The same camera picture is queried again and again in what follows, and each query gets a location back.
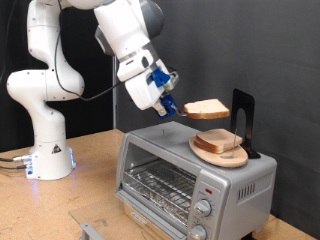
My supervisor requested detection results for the white bread slice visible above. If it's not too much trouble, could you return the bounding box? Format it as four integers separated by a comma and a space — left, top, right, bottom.
194, 128, 244, 152
183, 98, 231, 120
193, 139, 222, 155

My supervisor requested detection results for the thin metal wire stand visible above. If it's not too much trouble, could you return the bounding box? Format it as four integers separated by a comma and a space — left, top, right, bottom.
229, 128, 240, 159

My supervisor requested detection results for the base cable with silver connector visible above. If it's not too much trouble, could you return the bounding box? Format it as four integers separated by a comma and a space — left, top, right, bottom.
0, 153, 33, 163

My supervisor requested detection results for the silver toaster oven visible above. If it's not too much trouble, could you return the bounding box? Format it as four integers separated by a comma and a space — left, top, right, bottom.
114, 120, 278, 240

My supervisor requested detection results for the black base cable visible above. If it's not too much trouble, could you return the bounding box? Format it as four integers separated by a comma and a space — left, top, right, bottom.
0, 163, 29, 171

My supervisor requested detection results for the silver oven knob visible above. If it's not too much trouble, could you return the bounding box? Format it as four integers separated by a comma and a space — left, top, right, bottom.
194, 198, 213, 218
189, 223, 208, 240

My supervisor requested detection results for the round wooden plate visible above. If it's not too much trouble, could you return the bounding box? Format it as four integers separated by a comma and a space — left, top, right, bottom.
188, 134, 249, 169

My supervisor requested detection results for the long black arm cable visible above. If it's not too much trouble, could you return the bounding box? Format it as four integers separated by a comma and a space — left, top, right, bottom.
53, 0, 123, 102

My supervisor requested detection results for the metal wire oven rack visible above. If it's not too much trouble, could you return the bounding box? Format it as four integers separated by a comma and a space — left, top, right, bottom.
123, 159, 198, 218

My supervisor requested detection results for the black metal bookend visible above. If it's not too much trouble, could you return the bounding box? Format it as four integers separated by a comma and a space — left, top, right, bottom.
229, 88, 262, 160

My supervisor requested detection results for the slotted wooden box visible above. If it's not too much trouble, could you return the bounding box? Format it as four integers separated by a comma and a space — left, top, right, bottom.
123, 201, 168, 240

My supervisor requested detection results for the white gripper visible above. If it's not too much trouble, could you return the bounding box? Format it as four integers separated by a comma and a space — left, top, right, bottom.
116, 49, 180, 118

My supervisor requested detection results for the vertical metal pole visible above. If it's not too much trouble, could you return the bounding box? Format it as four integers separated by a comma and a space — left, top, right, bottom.
111, 54, 118, 130

